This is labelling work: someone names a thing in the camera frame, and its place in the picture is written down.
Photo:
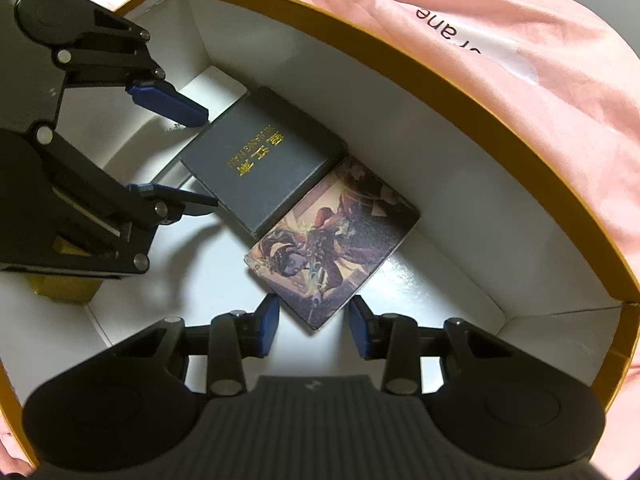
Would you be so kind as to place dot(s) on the pink patterned bed quilt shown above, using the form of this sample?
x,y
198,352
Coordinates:
x,y
500,25

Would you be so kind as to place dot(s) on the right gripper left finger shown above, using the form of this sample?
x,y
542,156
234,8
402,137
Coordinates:
x,y
235,336

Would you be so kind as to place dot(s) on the black box gold lettering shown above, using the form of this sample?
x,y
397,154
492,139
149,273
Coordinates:
x,y
261,157

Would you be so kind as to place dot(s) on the orange cardboard storage box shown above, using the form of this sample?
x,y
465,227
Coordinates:
x,y
450,169

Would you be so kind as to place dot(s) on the small yellow box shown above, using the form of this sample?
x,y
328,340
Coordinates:
x,y
64,287

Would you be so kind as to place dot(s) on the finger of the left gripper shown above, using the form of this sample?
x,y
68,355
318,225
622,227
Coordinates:
x,y
169,201
162,98

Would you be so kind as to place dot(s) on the illustrated art card box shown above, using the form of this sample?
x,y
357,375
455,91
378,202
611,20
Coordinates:
x,y
328,245

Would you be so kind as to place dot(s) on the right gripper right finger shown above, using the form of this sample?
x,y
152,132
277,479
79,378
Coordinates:
x,y
393,338

